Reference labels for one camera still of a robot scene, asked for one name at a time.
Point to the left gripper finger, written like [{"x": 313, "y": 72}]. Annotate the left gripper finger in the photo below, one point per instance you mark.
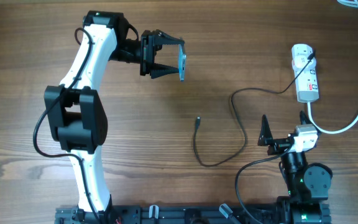
[
  {"x": 158, "y": 70},
  {"x": 164, "y": 39}
]

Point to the white charger plug adapter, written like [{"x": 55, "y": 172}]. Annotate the white charger plug adapter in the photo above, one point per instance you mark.
[{"x": 305, "y": 62}]

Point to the Galaxy S25 smartphone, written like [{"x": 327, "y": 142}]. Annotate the Galaxy S25 smartphone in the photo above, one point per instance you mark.
[{"x": 181, "y": 62}]

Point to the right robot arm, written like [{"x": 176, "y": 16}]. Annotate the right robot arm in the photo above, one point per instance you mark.
[{"x": 307, "y": 184}]

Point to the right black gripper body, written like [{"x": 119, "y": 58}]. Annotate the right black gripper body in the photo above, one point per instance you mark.
[{"x": 278, "y": 146}]

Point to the white power strip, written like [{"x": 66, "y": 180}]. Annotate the white power strip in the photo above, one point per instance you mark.
[{"x": 306, "y": 80}]

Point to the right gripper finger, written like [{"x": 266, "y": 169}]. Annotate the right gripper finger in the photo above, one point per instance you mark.
[
  {"x": 265, "y": 137},
  {"x": 305, "y": 120}
]

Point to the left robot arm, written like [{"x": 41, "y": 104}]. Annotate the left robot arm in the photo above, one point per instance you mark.
[{"x": 75, "y": 113}]

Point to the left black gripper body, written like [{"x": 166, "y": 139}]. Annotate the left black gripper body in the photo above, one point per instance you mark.
[{"x": 146, "y": 52}]

